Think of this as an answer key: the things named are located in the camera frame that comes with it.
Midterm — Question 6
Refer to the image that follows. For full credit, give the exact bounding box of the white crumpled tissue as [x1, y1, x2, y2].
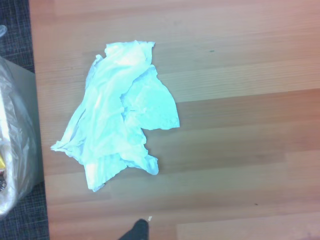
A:
[50, 39, 181, 193]

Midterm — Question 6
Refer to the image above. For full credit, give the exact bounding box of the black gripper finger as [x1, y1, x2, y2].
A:
[117, 218, 150, 240]

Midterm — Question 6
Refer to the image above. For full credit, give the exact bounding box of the grey trash bin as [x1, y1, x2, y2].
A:
[0, 57, 46, 187]

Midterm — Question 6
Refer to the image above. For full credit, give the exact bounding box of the clear plastic bin liner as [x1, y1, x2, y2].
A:
[0, 24, 38, 221]

